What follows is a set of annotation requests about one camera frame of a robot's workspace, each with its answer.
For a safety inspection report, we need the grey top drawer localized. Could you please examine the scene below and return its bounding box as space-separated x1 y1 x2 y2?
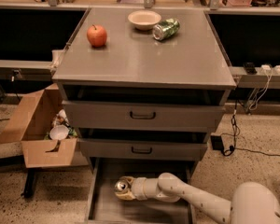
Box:
63 101 225 133

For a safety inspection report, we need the grey drawer cabinet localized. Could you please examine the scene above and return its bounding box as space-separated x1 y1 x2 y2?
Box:
51 7 237 179

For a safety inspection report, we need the white ceramic bowl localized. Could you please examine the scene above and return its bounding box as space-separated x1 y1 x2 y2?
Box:
128 10 161 31

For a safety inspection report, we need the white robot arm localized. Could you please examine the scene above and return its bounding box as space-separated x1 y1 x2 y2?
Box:
115 173 280 224

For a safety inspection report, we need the black small device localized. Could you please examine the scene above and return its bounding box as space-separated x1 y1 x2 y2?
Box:
243 63 257 75

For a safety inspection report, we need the black power adapter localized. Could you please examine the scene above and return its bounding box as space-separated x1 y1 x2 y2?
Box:
211 135 224 151

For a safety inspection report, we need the green soda can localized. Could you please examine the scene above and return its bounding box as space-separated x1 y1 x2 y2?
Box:
152 18 180 41

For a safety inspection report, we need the grey middle drawer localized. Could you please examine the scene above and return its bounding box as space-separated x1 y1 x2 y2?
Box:
78 138 207 161

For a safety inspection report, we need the black floor cable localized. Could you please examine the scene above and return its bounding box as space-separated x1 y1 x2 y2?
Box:
220 100 280 160

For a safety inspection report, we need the grey drawer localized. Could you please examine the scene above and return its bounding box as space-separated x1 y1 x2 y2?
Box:
85 158 195 224
63 101 225 133
78 138 207 161

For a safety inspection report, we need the silver green 7up can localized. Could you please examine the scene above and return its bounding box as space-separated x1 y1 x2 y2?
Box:
115 178 130 194

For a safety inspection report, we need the grey bottom drawer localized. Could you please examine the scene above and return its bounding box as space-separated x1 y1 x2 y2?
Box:
85 158 195 224

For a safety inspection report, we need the white paper cup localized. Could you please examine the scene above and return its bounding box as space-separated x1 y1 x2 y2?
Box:
49 125 69 140

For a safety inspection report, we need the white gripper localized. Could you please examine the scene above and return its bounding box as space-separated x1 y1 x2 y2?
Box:
116 176 160 201

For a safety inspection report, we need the brown cardboard box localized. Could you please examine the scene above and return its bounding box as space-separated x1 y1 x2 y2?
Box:
0 84 88 168

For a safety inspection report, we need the red apple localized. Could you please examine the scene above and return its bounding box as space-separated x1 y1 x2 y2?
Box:
87 25 107 48

